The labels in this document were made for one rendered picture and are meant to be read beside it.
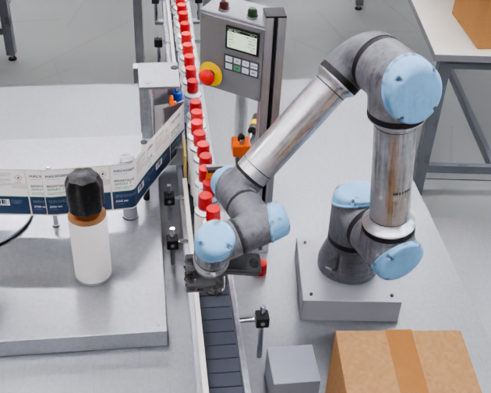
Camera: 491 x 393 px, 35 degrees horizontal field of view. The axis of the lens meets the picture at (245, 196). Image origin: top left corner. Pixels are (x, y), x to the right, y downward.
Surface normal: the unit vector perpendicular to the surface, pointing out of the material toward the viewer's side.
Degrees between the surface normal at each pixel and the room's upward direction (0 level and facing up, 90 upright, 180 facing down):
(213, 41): 90
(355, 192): 10
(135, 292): 0
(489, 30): 90
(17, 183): 90
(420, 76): 81
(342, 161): 0
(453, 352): 0
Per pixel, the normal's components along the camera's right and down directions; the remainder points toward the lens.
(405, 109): 0.39, 0.44
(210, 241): 0.11, -0.37
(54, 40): 0.04, -0.79
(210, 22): -0.47, 0.53
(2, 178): 0.01, 0.62
